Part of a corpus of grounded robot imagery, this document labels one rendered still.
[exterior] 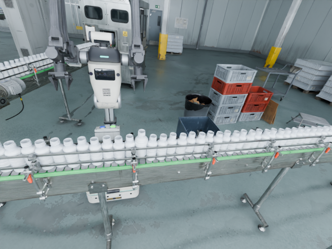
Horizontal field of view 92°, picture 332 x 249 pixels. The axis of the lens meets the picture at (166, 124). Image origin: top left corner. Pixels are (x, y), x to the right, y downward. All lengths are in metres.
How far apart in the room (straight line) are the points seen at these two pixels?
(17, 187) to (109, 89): 0.82
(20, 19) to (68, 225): 5.67
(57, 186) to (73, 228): 0.93
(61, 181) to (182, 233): 1.25
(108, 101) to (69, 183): 0.69
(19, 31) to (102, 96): 5.46
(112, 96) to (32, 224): 1.40
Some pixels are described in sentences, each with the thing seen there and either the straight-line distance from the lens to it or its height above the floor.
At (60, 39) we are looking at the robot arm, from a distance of 1.18.
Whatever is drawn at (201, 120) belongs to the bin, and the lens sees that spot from 1.62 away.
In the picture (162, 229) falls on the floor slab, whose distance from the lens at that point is 1.86.
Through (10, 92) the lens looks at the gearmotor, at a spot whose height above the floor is 0.97.
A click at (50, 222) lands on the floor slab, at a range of 2.06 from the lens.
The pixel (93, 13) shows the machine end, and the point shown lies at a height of 1.61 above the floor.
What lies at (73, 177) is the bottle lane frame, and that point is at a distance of 1.01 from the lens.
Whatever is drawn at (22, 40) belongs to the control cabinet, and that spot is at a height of 0.71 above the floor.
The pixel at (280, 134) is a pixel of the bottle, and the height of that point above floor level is 1.13.
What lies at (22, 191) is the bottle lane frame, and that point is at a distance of 1.15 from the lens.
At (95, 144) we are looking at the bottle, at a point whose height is 1.15.
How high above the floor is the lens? 1.70
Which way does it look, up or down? 33 degrees down
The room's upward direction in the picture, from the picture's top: 8 degrees clockwise
